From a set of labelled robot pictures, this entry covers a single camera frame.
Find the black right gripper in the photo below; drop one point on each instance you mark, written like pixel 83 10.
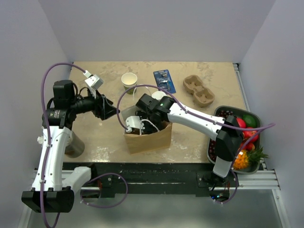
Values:
pixel 148 130

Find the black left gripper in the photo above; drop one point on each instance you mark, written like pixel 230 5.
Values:
pixel 103 107

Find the green paper cup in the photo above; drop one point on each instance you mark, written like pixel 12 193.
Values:
pixel 159 95

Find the white plastic cup lid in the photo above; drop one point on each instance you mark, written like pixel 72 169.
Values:
pixel 159 95

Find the brown paper bag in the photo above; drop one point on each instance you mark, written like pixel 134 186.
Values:
pixel 138 143

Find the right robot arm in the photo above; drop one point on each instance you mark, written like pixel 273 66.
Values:
pixel 224 131

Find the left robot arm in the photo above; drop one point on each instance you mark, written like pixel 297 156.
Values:
pixel 50 193

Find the blue razor blister pack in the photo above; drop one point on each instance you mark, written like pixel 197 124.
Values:
pixel 164 81

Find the stacked green paper cups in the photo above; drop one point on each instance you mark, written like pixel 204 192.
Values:
pixel 129 80

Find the grey metal cup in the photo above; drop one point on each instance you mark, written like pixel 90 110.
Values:
pixel 74 147

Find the brown pulp cup carrier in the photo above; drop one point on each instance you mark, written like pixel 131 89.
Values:
pixel 202 96

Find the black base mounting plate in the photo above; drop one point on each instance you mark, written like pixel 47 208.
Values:
pixel 110 179

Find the red apple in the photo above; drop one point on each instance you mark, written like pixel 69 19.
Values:
pixel 249 133

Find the green avocado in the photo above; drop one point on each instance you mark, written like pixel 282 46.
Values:
pixel 249 121

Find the orange pineapple toy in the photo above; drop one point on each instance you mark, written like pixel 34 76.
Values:
pixel 247 158

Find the grey fruit tray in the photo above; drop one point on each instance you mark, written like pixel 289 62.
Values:
pixel 238 114

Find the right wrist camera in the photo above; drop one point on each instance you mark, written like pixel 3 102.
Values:
pixel 133 122

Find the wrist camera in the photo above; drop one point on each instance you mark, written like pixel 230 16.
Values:
pixel 93 81
pixel 133 122

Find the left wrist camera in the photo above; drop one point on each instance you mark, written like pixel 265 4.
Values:
pixel 93 81

